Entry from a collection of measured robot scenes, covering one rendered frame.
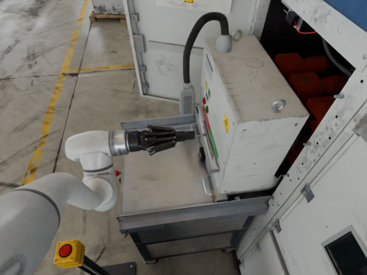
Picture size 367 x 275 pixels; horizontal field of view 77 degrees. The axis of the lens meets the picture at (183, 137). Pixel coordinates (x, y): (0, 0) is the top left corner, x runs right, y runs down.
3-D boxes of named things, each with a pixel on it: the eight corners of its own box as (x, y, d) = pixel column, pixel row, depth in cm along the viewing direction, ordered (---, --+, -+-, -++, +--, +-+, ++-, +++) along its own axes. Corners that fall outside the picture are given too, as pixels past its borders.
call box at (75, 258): (63, 269, 95) (52, 263, 87) (66, 248, 100) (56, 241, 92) (83, 265, 95) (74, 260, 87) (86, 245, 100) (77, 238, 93)
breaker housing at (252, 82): (218, 196, 103) (237, 121, 66) (198, 118, 135) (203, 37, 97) (324, 182, 108) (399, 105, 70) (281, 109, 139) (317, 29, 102)
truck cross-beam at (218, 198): (215, 205, 105) (217, 199, 100) (195, 120, 139) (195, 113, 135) (226, 204, 106) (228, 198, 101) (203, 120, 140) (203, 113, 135)
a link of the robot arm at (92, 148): (112, 126, 86) (118, 160, 89) (69, 130, 84) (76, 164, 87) (106, 131, 75) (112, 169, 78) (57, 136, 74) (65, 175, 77)
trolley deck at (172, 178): (121, 234, 104) (118, 229, 100) (124, 132, 144) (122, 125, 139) (265, 214, 110) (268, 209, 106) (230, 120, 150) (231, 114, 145)
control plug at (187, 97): (180, 115, 122) (180, 89, 109) (179, 109, 126) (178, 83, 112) (195, 114, 123) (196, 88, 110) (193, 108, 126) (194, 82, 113)
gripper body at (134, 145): (130, 139, 88) (154, 136, 89) (130, 157, 82) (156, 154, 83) (126, 125, 82) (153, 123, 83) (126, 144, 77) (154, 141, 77)
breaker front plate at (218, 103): (215, 195, 103) (233, 122, 67) (196, 119, 134) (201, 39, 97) (218, 195, 104) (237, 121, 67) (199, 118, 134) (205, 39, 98)
